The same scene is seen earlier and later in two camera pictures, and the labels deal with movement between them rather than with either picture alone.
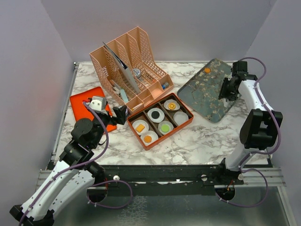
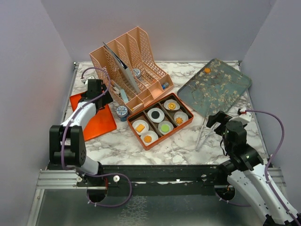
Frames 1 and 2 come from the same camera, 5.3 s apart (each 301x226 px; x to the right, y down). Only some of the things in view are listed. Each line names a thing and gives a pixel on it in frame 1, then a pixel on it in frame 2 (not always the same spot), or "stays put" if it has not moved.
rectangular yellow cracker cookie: (140, 128) stays put
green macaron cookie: (165, 128) stays put
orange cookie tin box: (152, 125) stays put
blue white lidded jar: (137, 73) stays put
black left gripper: (121, 113) -> (106, 99)
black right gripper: (223, 93) -> (219, 117)
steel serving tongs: (226, 103) -> (198, 147)
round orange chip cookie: (147, 139) stays put
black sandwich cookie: (155, 115) stays put
